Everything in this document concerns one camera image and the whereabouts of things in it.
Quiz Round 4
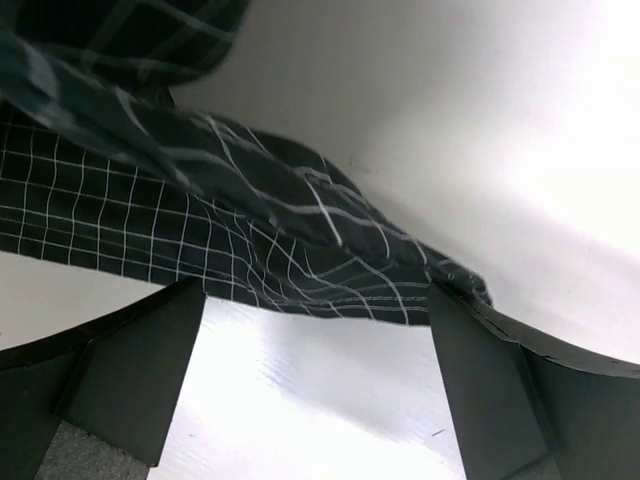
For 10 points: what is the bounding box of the cream pillow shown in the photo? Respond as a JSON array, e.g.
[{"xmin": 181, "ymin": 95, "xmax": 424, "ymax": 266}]
[{"xmin": 173, "ymin": 1, "xmax": 639, "ymax": 362}]

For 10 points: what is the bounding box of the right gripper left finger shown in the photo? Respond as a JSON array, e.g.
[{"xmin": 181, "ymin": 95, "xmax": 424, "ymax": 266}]
[{"xmin": 1, "ymin": 280, "xmax": 206, "ymax": 479}]

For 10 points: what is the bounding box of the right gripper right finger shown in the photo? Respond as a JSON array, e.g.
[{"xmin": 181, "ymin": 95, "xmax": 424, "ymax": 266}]
[{"xmin": 428, "ymin": 286, "xmax": 639, "ymax": 480}]

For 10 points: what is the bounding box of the dark checked pillowcase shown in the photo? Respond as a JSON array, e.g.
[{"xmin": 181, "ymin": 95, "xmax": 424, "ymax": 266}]
[{"xmin": 1, "ymin": 1, "xmax": 491, "ymax": 326}]

